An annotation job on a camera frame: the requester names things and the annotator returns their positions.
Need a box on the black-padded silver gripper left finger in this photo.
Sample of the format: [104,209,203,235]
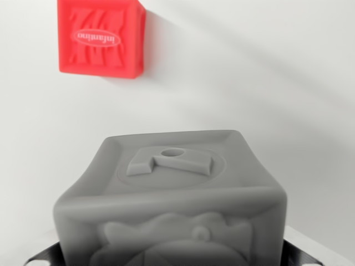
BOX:
[24,240,64,266]

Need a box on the black-padded silver gripper right finger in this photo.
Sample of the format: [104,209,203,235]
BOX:
[282,224,344,266]

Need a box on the grey embossed soft toy cube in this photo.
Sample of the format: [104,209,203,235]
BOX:
[52,129,288,266]

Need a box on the red embossed soft toy cube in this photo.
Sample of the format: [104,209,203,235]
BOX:
[57,0,147,80]

